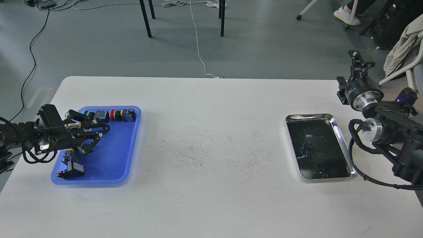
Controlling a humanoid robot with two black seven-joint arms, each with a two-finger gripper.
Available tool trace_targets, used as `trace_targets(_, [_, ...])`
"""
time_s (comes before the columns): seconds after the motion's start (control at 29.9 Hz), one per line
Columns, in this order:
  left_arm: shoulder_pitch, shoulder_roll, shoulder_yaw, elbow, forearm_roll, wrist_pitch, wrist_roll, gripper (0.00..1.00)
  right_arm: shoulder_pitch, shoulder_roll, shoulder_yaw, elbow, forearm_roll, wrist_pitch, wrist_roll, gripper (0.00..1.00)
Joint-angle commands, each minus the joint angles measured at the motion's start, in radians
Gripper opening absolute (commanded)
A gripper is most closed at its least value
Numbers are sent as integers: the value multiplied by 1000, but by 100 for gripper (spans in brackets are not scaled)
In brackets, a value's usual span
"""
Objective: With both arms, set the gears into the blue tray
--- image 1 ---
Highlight black table legs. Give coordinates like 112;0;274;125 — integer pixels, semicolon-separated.
139;0;226;38

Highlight black switch block red tip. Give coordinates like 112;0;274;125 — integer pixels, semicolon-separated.
56;161;84;179

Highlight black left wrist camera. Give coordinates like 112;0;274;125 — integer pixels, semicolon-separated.
38;104;64;128

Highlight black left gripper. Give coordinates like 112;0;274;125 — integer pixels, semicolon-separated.
40;110;110;155

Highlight blue plastic tray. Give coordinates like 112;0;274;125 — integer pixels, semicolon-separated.
51;105;141;185

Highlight white chair with beige jacket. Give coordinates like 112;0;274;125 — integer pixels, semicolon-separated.
378;15;423;94

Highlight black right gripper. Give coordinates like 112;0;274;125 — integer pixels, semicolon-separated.
336;50;384;111

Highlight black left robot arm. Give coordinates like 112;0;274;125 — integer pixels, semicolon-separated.
1;104;110;172

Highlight red push button switch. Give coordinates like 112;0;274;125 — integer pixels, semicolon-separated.
110;109;136;122

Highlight black cable on floor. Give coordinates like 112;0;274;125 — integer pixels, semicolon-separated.
7;0;80;123

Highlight yellow push button switch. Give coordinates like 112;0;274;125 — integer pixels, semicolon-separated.
61;148;80;165

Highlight person's white sneaker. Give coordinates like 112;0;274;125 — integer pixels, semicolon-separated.
334;7;361;26

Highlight white cable on floor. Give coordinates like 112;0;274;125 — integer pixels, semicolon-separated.
161;0;227;79

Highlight white rolling chair base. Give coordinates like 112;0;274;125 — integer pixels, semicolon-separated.
296;0;359;30

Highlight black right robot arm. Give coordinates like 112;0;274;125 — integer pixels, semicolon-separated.
337;50;423;191

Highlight green push button switch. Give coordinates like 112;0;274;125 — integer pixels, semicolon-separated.
83;110;110;123

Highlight shiny metal tray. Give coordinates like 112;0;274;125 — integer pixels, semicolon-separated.
285;113;357;182

